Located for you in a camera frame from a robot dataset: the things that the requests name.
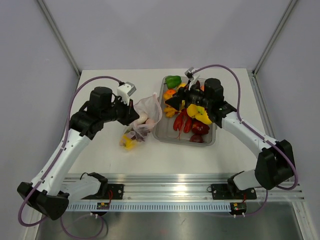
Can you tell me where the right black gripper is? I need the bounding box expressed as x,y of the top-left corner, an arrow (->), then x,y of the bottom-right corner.
165,80 -> 212,111

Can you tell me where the left aluminium frame post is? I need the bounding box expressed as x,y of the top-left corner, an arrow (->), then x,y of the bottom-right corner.
35,0 -> 82,78

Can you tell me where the aluminium frame post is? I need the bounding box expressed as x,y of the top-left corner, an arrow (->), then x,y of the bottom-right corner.
35,0 -> 82,78
252,0 -> 300,77

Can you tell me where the orange tangerine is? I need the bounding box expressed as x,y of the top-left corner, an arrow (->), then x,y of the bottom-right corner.
163,89 -> 176,101

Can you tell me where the yellow bell pepper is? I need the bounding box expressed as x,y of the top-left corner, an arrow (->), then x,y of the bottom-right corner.
120,133 -> 138,151

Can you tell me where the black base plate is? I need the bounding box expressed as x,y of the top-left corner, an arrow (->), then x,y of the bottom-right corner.
82,183 -> 125,200
206,183 -> 257,200

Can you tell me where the dark red grape bunch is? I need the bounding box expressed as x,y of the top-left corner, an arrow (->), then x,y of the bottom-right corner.
134,127 -> 150,142

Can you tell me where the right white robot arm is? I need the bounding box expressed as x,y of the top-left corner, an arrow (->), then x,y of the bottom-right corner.
165,78 -> 297,198

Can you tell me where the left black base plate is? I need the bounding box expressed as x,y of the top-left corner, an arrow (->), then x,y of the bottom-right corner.
82,183 -> 125,200

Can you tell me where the red crayfish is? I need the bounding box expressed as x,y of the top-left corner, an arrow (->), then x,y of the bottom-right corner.
173,109 -> 193,139

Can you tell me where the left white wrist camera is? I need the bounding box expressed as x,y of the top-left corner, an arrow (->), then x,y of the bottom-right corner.
117,82 -> 137,106

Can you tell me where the clear pink zip top bag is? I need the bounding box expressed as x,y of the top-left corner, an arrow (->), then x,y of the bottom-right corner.
119,92 -> 163,151

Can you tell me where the pink egg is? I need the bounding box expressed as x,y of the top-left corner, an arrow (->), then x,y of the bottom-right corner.
145,118 -> 156,128

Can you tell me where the green bell pepper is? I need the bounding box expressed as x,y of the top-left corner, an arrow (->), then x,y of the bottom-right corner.
164,75 -> 182,89

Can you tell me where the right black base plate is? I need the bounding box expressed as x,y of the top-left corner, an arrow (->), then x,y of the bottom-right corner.
206,183 -> 257,200

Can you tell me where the right aluminium frame post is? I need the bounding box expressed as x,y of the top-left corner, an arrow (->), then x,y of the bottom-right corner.
252,0 -> 300,77

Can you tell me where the red bell pepper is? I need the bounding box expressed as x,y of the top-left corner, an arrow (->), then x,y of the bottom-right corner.
191,120 -> 210,135

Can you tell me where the aluminium mounting rail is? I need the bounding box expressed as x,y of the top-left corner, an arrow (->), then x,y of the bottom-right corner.
63,172 -> 306,202

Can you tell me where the slotted white cable duct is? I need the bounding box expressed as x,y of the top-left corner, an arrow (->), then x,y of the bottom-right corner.
67,202 -> 231,213

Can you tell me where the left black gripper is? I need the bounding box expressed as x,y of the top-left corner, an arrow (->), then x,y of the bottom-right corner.
101,95 -> 140,126

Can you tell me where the dark red apple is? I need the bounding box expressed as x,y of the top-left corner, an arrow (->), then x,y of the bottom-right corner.
189,134 -> 204,143

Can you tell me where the clear plastic food container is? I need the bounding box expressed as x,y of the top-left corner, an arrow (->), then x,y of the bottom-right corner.
153,75 -> 217,147

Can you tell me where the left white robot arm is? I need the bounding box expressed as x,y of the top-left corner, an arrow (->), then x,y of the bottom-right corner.
17,82 -> 139,221

